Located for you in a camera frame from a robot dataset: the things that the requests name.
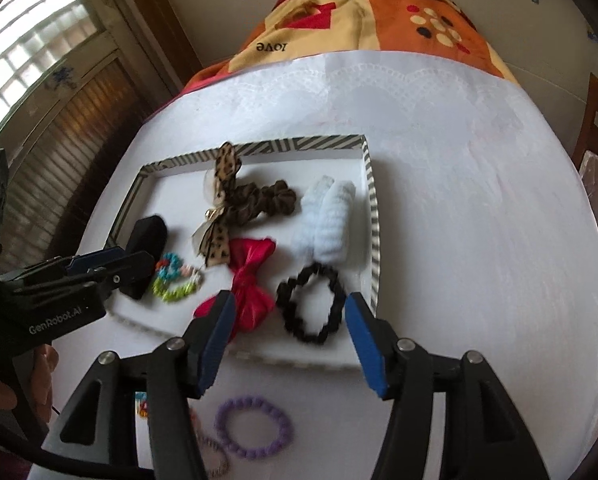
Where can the wooden chair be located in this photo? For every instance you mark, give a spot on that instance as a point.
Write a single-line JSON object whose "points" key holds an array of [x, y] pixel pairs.
{"points": [[594, 110]]}

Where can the black jewelry box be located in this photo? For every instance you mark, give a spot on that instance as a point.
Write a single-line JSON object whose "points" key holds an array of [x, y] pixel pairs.
{"points": [[146, 232]]}

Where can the striped rim white tray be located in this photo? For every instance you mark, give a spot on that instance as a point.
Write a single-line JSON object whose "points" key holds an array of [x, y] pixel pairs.
{"points": [[179, 200]]}

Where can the white fluffy scrunchie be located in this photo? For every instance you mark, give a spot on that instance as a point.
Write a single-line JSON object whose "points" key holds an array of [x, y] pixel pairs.
{"points": [[324, 220]]}

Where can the brown scrunchie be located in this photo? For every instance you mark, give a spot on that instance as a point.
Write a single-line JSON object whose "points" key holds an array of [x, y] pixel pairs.
{"points": [[269, 197]]}

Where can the leopard print ribbon bow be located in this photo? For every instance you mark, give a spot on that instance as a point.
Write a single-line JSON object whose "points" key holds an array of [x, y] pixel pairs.
{"points": [[214, 240]]}

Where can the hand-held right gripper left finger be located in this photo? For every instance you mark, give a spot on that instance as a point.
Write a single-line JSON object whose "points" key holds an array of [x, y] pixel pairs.
{"points": [[219, 345]]}

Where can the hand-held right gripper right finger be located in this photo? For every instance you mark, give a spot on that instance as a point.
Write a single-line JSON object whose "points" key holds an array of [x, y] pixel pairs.
{"points": [[366, 345]]}

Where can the orange printed blanket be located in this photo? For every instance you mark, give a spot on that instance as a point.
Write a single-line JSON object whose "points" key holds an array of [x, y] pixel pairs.
{"points": [[379, 10]]}

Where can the window with blinds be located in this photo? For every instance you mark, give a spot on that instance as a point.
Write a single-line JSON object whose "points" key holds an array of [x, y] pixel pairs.
{"points": [[29, 50]]}

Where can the person's left hand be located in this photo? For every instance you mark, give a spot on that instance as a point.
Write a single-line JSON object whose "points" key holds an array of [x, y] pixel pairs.
{"points": [[44, 365]]}

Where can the white wall poster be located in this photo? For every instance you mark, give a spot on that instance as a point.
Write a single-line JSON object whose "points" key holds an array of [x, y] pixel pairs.
{"points": [[594, 35]]}

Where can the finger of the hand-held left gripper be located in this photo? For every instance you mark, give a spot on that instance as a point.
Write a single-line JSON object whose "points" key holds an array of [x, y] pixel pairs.
{"points": [[129, 270], [96, 259]]}

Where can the red satin bow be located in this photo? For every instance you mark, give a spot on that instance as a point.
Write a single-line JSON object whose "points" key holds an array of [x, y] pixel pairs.
{"points": [[249, 285]]}

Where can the black scrunchie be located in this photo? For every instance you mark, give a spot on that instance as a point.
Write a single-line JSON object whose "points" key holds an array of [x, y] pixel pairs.
{"points": [[285, 300]]}

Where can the brown slatted wooden door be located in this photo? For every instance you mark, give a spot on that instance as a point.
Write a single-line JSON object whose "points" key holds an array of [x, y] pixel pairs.
{"points": [[69, 150]]}

